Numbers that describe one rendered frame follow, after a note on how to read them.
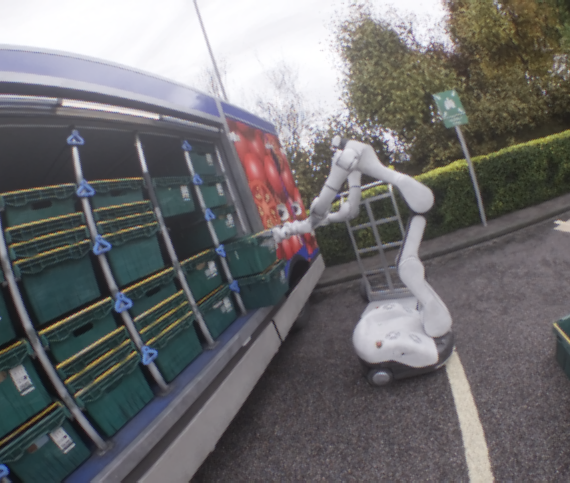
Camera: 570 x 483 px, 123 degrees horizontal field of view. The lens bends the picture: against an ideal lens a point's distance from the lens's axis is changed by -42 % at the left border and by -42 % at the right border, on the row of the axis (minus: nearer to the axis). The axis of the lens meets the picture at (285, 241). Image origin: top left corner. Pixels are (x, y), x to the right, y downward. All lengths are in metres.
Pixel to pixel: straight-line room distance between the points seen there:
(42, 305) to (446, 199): 4.53
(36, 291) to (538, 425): 2.22
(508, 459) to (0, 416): 1.96
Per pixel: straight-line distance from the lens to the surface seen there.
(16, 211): 1.23
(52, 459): 1.25
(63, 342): 1.18
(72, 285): 1.23
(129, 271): 1.38
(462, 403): 1.65
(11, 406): 1.17
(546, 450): 1.50
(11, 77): 1.36
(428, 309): 1.69
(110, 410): 1.29
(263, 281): 1.87
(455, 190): 4.42
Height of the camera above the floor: 1.26
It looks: 6 degrees down
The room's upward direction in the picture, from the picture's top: 20 degrees counter-clockwise
